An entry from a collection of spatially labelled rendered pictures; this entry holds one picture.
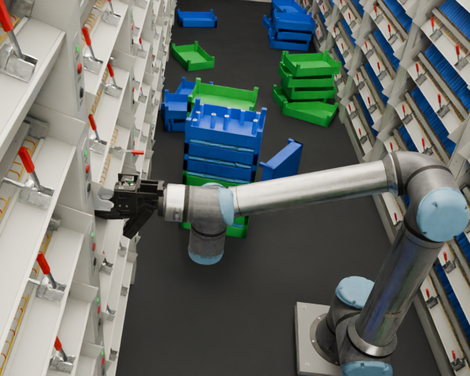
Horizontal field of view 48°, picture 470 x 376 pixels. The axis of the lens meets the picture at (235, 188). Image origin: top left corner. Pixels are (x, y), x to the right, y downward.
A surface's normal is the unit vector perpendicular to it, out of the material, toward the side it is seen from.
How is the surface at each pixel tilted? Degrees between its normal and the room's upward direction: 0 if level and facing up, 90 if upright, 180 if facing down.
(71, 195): 90
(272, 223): 0
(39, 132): 90
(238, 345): 0
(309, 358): 2
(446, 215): 84
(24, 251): 21
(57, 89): 90
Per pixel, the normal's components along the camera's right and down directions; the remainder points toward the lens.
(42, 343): 0.46, -0.72
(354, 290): 0.12, -0.82
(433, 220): 0.01, 0.52
